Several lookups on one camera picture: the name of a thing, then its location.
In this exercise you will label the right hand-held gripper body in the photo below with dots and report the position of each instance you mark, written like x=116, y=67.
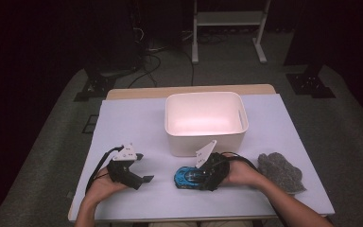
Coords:
x=217, y=170

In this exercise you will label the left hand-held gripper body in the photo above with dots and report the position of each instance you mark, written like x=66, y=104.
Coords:
x=125, y=154

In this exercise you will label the blue toy car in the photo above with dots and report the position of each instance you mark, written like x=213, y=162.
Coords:
x=186, y=176

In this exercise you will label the white plastic bin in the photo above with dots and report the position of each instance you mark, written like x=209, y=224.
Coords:
x=204, y=116

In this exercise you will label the grey fluffy cloth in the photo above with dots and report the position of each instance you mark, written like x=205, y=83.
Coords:
x=280, y=171

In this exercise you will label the person's right hand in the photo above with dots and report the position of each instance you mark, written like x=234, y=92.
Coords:
x=241, y=175

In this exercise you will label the person's left hand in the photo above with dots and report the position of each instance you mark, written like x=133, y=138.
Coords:
x=102, y=186

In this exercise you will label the black stand base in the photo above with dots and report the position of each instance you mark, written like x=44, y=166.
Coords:
x=97, y=86
x=312, y=85

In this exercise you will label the white metal stand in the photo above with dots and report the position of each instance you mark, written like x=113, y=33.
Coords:
x=230, y=19

